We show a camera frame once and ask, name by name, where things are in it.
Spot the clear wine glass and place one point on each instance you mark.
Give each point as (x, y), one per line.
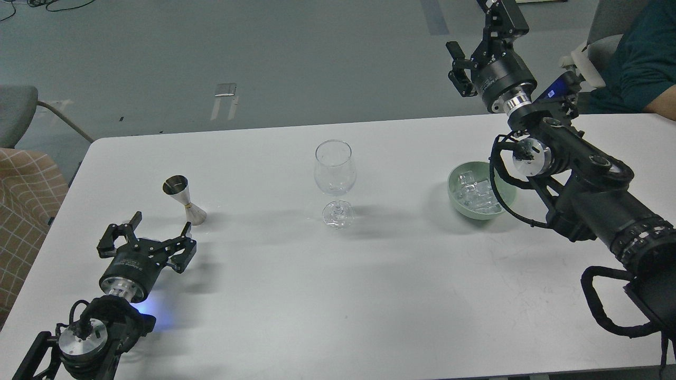
(335, 175)

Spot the beige checked cushion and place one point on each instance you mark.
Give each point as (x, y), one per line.
(32, 191)

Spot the green bowl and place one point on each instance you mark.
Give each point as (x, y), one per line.
(504, 192)

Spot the grey office chair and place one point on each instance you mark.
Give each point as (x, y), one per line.
(18, 107)

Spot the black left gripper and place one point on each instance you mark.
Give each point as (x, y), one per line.
(136, 265)

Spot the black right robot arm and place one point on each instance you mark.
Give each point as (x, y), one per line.
(584, 189)

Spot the steel cocktail jigger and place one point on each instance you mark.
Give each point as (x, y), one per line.
(177, 187)

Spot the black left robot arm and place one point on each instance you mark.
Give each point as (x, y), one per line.
(100, 331)

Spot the person in teal sweater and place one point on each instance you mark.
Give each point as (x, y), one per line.
(640, 77)

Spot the clear ice cubes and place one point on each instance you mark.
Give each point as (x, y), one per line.
(476, 195)

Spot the metal floor plate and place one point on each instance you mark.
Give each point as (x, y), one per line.
(225, 89)

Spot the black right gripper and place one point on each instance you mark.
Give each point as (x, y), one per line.
(497, 74)

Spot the grey chair at right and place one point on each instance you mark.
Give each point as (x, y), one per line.
(612, 19)

